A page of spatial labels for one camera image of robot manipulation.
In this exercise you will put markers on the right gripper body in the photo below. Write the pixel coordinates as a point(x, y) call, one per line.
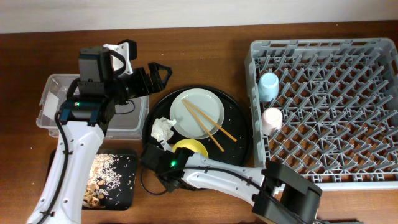
point(161, 171)

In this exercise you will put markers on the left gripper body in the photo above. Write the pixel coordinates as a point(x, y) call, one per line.
point(133, 85)

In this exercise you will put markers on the yellow bowl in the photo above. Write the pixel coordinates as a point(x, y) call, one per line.
point(193, 145)

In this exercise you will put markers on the wooden chopstick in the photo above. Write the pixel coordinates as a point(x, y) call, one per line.
point(203, 126)
point(209, 119)

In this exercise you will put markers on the grey plate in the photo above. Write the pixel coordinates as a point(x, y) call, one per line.
point(206, 101)

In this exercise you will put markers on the food scraps and rice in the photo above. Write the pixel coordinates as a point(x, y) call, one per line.
point(102, 177)

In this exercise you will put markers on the pink cup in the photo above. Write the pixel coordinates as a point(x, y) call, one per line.
point(272, 119)

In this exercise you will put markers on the blue cup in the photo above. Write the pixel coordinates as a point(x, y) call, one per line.
point(268, 87)

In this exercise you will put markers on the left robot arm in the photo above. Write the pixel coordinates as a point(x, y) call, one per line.
point(83, 121)

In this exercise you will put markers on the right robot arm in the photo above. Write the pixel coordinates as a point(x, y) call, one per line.
point(277, 193)

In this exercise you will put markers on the grey dishwasher rack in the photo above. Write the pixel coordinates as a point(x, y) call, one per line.
point(338, 98)

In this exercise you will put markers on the crumpled white napkin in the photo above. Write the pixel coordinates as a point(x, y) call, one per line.
point(161, 129)

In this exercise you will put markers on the clear plastic bin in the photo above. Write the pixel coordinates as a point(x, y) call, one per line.
point(126, 124)

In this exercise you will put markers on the black rectangular tray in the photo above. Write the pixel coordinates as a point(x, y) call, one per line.
point(124, 186)

